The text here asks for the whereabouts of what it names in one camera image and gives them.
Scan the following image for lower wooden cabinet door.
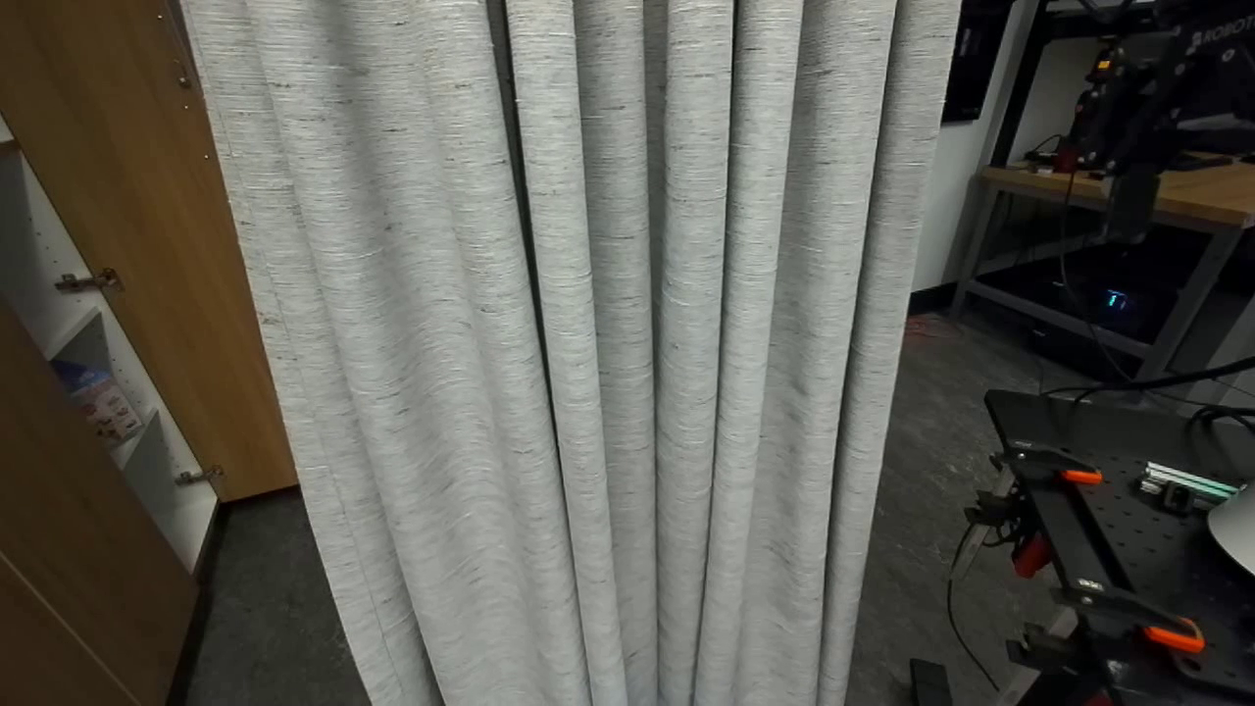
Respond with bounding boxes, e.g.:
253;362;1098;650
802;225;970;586
0;305;196;706

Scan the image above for orange handled clamp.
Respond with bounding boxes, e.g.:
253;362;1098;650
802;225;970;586
1065;577;1209;659
1001;449;1104;492

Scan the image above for wooden cabinet door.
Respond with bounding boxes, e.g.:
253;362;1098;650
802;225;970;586
0;0;293;502
0;305;196;706

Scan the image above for upper orange handled clamp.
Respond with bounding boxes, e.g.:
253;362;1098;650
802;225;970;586
1001;449;1104;492

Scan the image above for light grey fabric curtain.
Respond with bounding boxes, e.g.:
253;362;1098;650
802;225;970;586
185;0;961;706

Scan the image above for lower orange handled clamp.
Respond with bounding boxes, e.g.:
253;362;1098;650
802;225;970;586
1065;577;1209;659

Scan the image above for black wall monitor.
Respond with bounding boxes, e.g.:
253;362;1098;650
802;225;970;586
940;0;1016;124

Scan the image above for white cabinet shelf unit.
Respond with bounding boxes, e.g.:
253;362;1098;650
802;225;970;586
0;124;219;570

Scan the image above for wooden workbench with metal frame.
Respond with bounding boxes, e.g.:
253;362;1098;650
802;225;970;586
950;0;1255;386

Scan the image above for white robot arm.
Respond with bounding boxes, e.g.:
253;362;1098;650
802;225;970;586
1209;488;1255;577

